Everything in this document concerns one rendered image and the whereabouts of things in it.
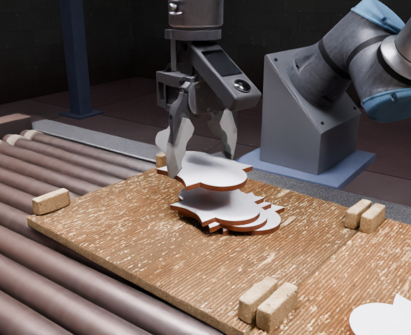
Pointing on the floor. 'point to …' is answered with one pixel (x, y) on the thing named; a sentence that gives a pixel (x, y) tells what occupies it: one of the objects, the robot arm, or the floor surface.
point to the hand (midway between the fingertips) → (205, 167)
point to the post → (76, 60)
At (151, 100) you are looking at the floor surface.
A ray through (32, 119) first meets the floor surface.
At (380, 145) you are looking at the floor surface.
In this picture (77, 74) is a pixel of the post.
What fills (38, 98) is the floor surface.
